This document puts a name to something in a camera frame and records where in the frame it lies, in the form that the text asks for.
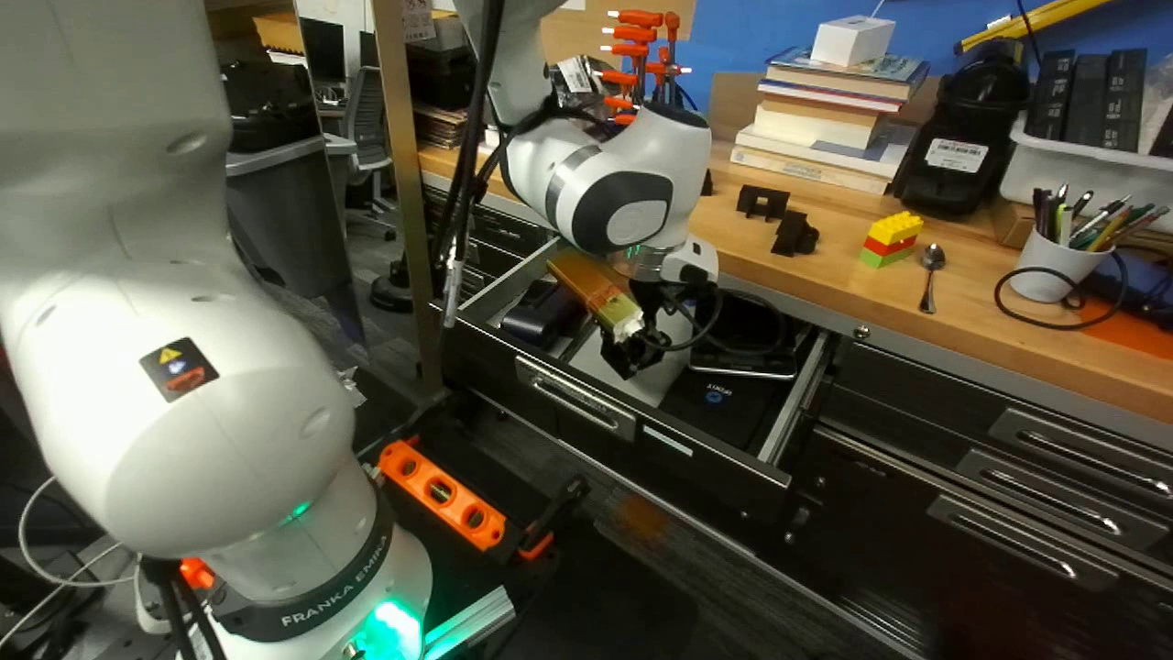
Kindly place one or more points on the small white box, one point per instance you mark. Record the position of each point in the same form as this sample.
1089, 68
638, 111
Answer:
852, 43

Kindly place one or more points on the silver foil packet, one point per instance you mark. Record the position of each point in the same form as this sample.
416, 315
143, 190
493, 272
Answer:
577, 78

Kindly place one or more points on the white cup with pens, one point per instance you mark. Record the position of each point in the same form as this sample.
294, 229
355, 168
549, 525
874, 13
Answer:
1052, 266

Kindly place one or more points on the coloured toy brick stack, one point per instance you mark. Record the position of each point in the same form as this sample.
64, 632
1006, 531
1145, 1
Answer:
892, 236

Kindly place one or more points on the orange spirit level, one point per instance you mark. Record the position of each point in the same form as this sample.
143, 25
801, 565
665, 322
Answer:
440, 496

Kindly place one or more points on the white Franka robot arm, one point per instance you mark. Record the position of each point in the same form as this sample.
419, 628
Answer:
158, 370

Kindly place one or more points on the black bulky equipment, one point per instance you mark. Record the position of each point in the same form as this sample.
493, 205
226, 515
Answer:
268, 97

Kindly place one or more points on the black device with white label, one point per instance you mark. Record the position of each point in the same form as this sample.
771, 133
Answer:
960, 133

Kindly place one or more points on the orange flat object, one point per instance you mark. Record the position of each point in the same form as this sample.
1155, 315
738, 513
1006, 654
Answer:
1139, 337

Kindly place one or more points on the wooden side panel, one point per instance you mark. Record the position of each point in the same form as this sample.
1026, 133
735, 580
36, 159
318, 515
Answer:
405, 185

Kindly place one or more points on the stack of books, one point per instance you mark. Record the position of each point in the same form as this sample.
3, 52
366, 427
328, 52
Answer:
818, 124

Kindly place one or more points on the yellow level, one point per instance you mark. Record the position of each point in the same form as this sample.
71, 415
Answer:
1039, 25

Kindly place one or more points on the grey metal drawer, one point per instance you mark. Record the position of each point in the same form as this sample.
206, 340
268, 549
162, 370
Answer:
572, 394

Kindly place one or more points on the black flat box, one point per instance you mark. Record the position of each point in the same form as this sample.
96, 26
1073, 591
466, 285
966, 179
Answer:
719, 404

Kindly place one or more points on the white plastic bin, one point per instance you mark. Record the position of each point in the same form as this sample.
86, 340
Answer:
1076, 168

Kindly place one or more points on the black digital scale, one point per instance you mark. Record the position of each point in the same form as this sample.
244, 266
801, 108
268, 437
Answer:
756, 344

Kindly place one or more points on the blue backboard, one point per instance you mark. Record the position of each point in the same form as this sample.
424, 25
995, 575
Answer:
747, 37

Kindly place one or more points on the brown cardboard sheet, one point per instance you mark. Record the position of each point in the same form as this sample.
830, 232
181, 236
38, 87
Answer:
572, 25

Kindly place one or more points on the grey drawer cabinet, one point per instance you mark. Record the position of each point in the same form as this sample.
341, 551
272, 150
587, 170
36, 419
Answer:
978, 488
481, 251

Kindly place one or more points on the silver metal spoon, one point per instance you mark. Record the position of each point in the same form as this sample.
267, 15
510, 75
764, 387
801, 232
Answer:
934, 258

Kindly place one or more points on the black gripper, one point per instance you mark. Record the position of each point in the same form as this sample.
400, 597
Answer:
658, 306

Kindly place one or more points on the black orange clamp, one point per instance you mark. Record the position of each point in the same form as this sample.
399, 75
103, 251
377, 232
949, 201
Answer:
549, 515

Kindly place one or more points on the black printer box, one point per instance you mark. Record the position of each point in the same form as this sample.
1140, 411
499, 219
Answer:
440, 68

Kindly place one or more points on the black rectangular block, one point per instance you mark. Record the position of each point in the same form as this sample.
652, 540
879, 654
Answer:
1085, 97
1126, 100
1049, 92

